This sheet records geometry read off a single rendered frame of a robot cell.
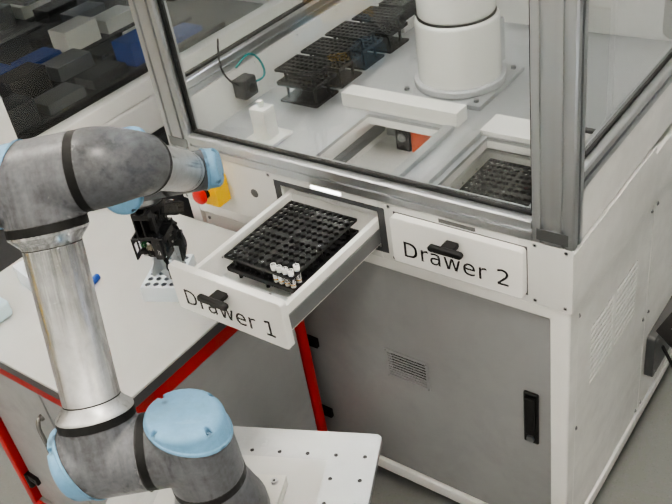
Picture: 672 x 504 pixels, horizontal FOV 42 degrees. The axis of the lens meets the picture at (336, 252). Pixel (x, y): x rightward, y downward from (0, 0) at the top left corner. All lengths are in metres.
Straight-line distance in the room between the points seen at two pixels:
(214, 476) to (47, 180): 0.48
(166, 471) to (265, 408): 0.82
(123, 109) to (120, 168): 1.25
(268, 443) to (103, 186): 0.58
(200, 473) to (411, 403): 0.93
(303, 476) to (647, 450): 1.26
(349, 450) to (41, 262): 0.60
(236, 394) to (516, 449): 0.64
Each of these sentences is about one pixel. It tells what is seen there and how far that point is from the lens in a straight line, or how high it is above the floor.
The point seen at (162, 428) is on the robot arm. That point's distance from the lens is 1.27.
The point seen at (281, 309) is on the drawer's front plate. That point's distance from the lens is 1.56.
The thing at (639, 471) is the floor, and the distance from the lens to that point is 2.47.
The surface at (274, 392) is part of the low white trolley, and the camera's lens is 2.10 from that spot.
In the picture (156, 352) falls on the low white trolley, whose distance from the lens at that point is 1.80.
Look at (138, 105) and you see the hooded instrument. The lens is 2.49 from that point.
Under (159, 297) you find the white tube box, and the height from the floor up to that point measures 0.77.
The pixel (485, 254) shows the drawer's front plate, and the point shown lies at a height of 0.90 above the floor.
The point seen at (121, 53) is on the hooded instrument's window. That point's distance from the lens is 2.46.
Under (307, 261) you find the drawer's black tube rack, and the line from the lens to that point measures 1.74.
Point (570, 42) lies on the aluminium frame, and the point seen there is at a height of 1.33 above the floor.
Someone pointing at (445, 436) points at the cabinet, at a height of 0.29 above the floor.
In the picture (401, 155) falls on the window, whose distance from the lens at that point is 1.68.
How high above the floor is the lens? 1.88
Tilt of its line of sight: 35 degrees down
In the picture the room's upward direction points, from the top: 10 degrees counter-clockwise
